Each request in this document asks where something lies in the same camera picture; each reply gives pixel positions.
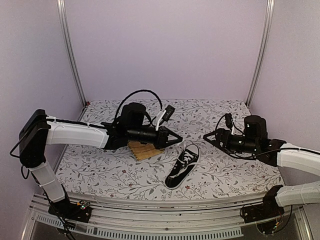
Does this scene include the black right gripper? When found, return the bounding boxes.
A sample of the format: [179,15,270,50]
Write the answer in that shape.
[202,128,259,155]

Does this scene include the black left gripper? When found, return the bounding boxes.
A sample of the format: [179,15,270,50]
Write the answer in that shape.
[127,125,183,150]

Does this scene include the black white canvas sneaker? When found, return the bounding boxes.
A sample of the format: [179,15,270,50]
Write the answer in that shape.
[164,144,201,190]

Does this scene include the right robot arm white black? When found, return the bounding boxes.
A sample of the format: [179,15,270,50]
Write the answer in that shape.
[203,113,320,218]

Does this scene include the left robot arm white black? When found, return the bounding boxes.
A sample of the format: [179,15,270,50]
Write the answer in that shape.
[14,102,183,217]

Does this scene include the woven bamboo tray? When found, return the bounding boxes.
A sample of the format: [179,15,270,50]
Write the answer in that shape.
[127,141,164,161]

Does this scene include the floral patterned table mat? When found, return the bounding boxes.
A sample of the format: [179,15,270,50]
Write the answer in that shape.
[48,99,284,201]

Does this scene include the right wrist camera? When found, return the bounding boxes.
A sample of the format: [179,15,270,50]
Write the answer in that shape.
[224,113,236,135]

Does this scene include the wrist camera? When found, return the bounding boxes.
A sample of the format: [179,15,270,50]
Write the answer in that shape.
[224,113,236,135]
[155,105,175,131]

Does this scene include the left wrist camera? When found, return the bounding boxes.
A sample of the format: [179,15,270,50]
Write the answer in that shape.
[155,105,175,131]

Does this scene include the right black camera cable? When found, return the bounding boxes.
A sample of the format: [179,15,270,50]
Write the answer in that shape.
[214,113,276,160]

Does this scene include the black camera cable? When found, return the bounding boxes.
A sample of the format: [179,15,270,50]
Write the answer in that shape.
[214,113,276,160]
[116,89,163,126]

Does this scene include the left black camera cable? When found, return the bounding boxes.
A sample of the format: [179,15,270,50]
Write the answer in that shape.
[116,89,163,126]

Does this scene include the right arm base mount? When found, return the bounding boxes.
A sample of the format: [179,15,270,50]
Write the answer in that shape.
[239,200,285,223]

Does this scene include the front aluminium rail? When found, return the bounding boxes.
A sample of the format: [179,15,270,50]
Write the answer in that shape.
[21,193,316,240]

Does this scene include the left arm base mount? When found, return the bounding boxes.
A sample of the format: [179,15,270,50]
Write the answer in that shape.
[48,201,92,223]

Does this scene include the right aluminium frame post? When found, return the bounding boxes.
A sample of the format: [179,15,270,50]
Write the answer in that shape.
[245,0,275,108]

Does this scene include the aluminium frame post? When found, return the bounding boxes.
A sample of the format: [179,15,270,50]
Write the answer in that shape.
[56,0,87,107]
[245,0,275,108]

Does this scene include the left aluminium frame post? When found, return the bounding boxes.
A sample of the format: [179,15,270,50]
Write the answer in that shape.
[56,0,87,107]

